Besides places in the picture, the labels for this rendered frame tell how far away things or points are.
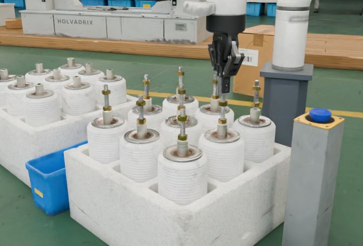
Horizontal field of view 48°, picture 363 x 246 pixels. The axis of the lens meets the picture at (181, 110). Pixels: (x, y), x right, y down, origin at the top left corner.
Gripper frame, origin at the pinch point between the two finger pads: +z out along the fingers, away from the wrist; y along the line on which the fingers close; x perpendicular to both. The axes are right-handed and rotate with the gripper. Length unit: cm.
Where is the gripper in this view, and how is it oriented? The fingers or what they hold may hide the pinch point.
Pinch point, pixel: (223, 85)
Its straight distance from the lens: 82.0
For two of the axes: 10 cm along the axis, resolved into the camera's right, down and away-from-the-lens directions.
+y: -3.1, -3.1, 9.0
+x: -9.5, 1.0, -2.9
